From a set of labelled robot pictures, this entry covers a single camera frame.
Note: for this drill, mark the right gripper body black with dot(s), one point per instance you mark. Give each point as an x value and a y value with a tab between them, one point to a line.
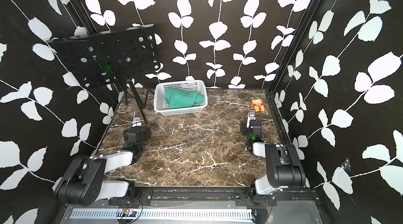
243	127

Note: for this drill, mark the green long pants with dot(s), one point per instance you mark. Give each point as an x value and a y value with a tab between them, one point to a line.
178	99

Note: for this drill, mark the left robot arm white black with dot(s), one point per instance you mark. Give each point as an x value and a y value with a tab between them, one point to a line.
83	182

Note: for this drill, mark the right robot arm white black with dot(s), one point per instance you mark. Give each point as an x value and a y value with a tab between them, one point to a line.
283	166

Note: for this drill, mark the yellow red small box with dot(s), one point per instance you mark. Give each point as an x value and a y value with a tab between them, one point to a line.
258	105

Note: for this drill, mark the white plastic basket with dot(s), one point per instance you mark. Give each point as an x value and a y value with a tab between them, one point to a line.
190	86

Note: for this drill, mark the small green circuit board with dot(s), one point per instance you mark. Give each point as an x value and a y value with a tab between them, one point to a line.
127	213

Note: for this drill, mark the black perforated music stand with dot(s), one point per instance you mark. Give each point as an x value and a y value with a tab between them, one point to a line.
107	57

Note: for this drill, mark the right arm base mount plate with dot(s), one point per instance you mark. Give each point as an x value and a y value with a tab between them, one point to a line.
249	198

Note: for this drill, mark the white slotted cable duct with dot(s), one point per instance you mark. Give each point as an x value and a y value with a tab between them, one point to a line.
167	214

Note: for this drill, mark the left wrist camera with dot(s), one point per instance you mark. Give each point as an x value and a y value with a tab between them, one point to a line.
136	122

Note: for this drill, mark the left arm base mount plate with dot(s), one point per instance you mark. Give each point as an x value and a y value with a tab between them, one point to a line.
139	196

